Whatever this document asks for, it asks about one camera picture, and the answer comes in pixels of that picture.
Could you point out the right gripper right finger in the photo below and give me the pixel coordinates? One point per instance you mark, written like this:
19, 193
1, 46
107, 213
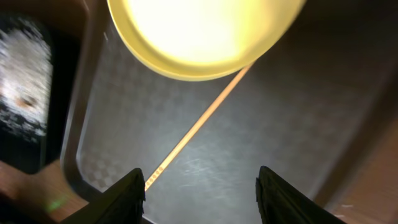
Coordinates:
281, 203

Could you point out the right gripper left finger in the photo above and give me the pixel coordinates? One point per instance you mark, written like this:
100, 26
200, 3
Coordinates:
120, 204

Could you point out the wooden chopstick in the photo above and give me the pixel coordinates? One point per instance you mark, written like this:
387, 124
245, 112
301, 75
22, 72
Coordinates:
197, 125

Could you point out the yellow plate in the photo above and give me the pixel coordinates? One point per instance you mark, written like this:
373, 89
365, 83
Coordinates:
198, 40

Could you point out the black waste tray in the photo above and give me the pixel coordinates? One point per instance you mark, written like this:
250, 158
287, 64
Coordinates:
32, 157

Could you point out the dark brown serving tray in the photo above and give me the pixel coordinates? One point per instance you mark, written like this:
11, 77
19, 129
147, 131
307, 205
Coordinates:
310, 108

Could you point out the cooked rice pile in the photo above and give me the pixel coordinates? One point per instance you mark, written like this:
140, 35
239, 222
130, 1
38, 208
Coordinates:
26, 77

